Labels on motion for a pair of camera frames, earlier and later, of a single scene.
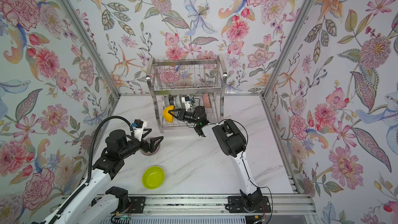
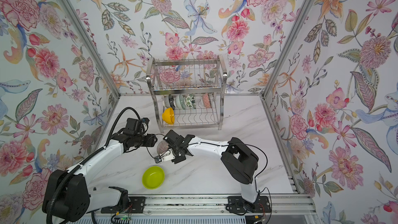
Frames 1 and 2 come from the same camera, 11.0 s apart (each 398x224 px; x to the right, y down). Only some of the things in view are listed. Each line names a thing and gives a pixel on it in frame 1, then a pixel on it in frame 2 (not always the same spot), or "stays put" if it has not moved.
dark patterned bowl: (171, 99) stays put
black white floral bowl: (206, 101) stays put
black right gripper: (182, 117) -> (177, 160)
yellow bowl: (167, 115) stays put
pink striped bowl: (149, 153) -> (162, 147)
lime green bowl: (153, 177) stays put
